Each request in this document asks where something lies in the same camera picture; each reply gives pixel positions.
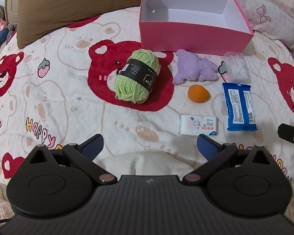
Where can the beige fluffy cloth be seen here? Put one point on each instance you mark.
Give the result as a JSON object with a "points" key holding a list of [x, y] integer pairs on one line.
{"points": [[0, 211]]}

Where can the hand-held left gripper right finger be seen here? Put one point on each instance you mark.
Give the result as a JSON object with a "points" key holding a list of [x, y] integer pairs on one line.
{"points": [[207, 146]]}

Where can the cream white cloth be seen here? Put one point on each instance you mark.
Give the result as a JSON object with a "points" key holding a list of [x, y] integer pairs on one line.
{"points": [[142, 162]]}

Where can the orange makeup sponge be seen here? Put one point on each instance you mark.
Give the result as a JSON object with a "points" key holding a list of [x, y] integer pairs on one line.
{"points": [[198, 93]]}

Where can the blue wet wipes packet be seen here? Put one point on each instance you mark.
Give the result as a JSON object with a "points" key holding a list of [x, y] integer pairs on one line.
{"points": [[239, 107]]}

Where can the purple plush cloth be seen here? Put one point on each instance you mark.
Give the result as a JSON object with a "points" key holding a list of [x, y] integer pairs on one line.
{"points": [[188, 66]]}

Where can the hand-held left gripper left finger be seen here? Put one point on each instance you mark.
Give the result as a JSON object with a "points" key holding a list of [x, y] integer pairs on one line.
{"points": [[94, 145]]}

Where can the white tissue packet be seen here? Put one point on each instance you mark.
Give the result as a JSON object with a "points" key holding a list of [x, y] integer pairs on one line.
{"points": [[198, 124]]}

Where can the pink cardboard box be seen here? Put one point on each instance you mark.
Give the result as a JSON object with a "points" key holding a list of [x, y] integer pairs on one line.
{"points": [[186, 36]]}

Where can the brown embroidered pillow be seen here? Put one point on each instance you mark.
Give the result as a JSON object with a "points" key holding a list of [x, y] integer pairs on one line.
{"points": [[63, 5]]}

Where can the pink checked pillow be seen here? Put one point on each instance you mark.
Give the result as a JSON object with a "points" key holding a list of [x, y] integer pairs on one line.
{"points": [[272, 5]]}

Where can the bear printed blanket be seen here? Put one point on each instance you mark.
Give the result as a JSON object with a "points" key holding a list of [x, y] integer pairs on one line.
{"points": [[63, 90]]}

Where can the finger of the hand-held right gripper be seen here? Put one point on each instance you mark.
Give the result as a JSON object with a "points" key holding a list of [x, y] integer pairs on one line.
{"points": [[292, 139]]}

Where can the green yarn ball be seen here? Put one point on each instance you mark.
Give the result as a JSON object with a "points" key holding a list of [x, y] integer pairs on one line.
{"points": [[127, 88]]}

